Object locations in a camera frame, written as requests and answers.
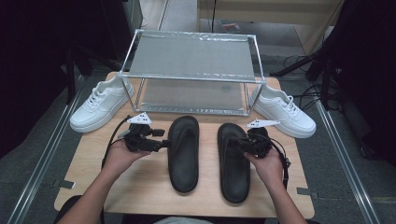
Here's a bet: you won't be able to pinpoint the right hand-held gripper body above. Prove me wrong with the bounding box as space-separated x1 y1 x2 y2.
246 119 281 159

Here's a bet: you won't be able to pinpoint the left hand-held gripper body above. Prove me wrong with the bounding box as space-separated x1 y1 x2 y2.
124 112 154 153

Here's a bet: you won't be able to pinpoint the black flip-flop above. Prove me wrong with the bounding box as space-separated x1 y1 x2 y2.
217 122 251 204
167 115 200 194

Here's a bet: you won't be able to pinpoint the white sneaker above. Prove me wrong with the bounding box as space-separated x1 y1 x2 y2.
248 83 318 139
69 76 135 133

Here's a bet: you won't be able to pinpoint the metal shoe rack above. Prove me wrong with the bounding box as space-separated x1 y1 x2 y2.
117 28 267 118

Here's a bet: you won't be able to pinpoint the person's left hand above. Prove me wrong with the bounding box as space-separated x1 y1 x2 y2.
104 139 152 178

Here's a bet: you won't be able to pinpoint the person's right hand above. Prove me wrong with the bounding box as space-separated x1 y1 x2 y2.
243 146 285 189

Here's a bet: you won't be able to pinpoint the grey tape piece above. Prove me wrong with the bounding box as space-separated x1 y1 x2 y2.
296 187 319 200
52 179 77 189

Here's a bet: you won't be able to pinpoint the person's grey clothing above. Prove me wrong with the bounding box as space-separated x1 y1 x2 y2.
153 217 216 224

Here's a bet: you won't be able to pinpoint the black tripod stand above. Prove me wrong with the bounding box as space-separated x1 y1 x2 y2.
269 46 340 110

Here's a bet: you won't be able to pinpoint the red printed paper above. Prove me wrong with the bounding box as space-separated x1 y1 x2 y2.
220 21 242 32

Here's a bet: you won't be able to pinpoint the black curtain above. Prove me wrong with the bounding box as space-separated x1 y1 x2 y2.
0 0 132 157
326 0 396 166

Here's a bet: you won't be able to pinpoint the beige wooden cabinet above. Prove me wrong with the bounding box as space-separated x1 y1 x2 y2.
197 0 344 55

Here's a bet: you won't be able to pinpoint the left hand-held gripper cable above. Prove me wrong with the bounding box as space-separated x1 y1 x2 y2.
101 115 132 169

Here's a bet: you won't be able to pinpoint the hand-held gripper cable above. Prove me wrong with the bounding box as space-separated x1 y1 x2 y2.
101 115 132 169
267 133 292 190

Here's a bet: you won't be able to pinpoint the right hand-held gripper cable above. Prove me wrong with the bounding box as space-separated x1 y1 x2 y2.
267 133 292 190

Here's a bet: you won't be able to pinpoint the black floor cables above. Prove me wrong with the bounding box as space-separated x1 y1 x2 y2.
283 54 331 113

